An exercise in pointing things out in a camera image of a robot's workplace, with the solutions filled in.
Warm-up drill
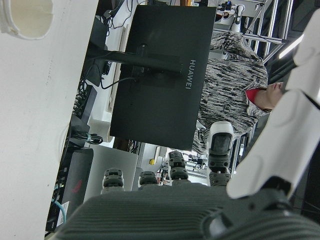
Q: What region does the white cup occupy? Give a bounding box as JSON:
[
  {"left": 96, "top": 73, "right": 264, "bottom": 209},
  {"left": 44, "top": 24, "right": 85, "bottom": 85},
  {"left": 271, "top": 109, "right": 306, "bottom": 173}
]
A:
[{"left": 0, "top": 0, "right": 55, "bottom": 41}]

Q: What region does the black monitor stand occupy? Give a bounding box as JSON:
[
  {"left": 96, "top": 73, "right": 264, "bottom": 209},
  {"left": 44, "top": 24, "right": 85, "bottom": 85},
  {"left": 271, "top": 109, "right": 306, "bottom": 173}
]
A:
[{"left": 87, "top": 16, "right": 183, "bottom": 87}]

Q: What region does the person in patterned hoodie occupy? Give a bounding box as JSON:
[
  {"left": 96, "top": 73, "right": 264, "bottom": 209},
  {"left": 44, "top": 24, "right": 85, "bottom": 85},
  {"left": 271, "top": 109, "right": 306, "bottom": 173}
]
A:
[{"left": 191, "top": 31, "right": 285, "bottom": 156}]

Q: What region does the grey desktop computer tower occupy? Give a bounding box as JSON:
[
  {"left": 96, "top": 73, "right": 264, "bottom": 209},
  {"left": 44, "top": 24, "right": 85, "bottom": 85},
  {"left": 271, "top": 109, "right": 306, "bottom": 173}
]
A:
[{"left": 86, "top": 144, "right": 140, "bottom": 198}]

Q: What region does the black monitor cable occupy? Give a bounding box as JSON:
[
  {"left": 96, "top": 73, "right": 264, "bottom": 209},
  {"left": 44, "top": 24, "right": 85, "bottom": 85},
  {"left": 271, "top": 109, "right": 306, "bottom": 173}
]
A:
[{"left": 99, "top": 76, "right": 138, "bottom": 90}]

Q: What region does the ceiling light strip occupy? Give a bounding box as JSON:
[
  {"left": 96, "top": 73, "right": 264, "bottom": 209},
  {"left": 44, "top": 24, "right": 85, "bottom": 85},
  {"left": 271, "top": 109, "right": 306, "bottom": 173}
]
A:
[{"left": 278, "top": 34, "right": 305, "bottom": 60}]

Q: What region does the right white grey robot hand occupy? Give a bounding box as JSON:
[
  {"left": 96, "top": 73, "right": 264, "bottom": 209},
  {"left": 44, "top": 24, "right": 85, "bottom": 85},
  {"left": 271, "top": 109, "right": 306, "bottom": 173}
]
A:
[{"left": 56, "top": 15, "right": 320, "bottom": 240}]

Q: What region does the black computer box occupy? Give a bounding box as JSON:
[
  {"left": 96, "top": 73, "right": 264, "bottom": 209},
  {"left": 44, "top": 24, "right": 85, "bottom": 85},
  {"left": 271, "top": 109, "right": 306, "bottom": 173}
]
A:
[{"left": 61, "top": 147, "right": 95, "bottom": 218}]

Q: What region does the black Huawei monitor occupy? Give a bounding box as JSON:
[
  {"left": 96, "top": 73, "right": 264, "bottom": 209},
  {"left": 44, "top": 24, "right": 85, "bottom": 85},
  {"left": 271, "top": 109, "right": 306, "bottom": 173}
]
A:
[{"left": 109, "top": 4, "right": 217, "bottom": 152}]

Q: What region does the black power strip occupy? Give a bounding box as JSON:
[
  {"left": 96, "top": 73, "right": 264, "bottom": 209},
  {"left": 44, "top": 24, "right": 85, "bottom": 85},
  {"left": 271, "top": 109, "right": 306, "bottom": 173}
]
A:
[{"left": 72, "top": 79, "right": 98, "bottom": 126}]

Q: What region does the coiled black cable bundle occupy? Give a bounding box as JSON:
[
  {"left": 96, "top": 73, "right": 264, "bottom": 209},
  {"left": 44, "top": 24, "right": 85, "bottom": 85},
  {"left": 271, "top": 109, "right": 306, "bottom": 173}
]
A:
[{"left": 73, "top": 132, "right": 104, "bottom": 146}]

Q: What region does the teal network cable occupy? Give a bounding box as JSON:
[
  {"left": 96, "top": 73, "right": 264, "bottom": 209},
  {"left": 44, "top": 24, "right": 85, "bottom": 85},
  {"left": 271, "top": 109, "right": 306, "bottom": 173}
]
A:
[{"left": 52, "top": 199, "right": 68, "bottom": 223}]

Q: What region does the aluminium frame rack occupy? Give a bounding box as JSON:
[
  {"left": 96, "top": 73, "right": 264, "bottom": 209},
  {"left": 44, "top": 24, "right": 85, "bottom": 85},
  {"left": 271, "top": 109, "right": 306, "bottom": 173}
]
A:
[{"left": 239, "top": 0, "right": 293, "bottom": 63}]

